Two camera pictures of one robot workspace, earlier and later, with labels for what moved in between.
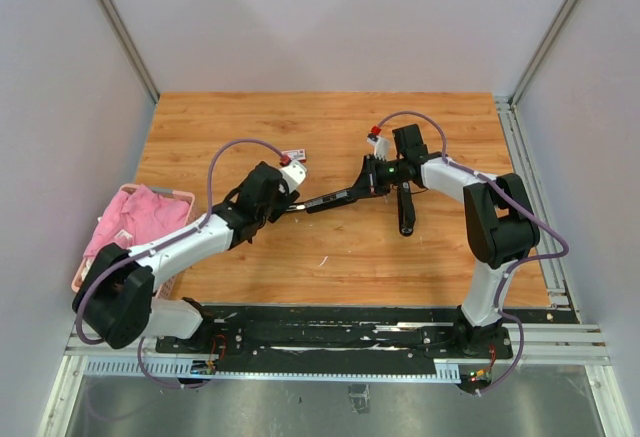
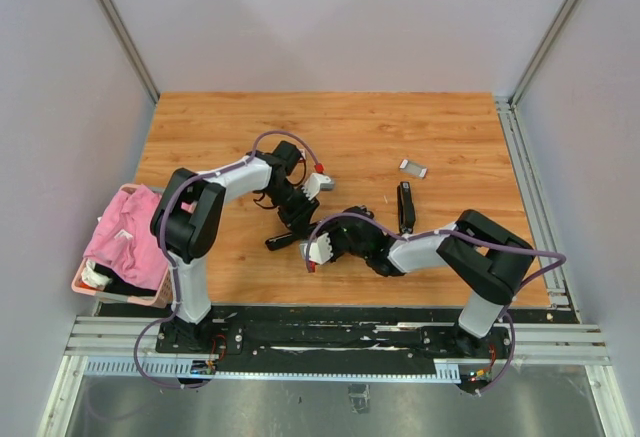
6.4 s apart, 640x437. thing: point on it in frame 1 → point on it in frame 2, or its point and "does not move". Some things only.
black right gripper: [368, 183] → [333, 229]
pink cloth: [141, 212] does not move
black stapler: [329, 201] → [283, 240]
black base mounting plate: [336, 339] does not move
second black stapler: [406, 210] does not move
